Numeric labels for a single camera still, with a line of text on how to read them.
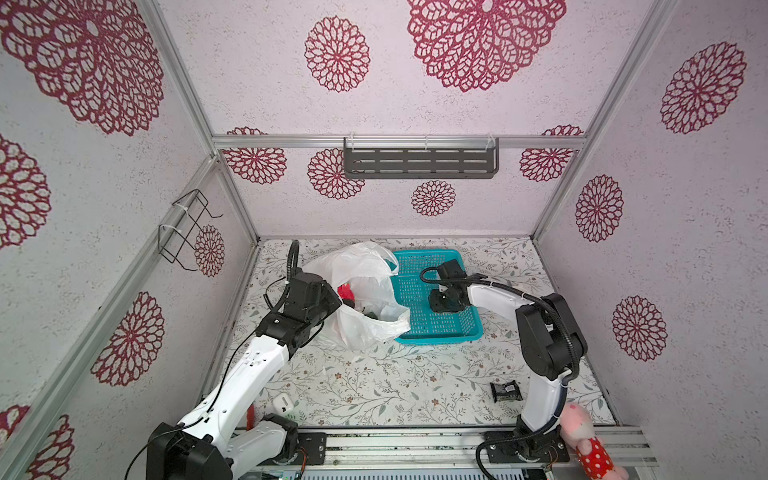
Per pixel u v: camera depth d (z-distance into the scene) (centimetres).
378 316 90
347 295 96
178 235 75
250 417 76
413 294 103
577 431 70
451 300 81
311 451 74
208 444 39
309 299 60
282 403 79
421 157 95
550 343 51
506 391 81
